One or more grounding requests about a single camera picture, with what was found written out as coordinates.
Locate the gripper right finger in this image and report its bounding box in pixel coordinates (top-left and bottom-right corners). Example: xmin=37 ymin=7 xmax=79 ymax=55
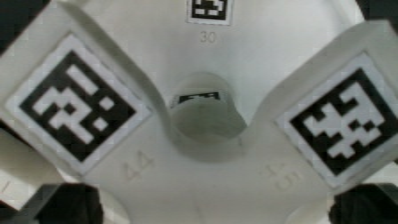
xmin=328 ymin=183 xmax=398 ymax=224

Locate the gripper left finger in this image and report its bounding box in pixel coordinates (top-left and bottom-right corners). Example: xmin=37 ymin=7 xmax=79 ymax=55
xmin=0 ymin=183 xmax=104 ymax=224

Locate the white cylindrical table leg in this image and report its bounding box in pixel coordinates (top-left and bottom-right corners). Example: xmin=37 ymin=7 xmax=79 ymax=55
xmin=170 ymin=73 xmax=246 ymax=143

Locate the white round table top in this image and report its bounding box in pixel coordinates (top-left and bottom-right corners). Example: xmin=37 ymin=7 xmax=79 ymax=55
xmin=0 ymin=0 xmax=398 ymax=224

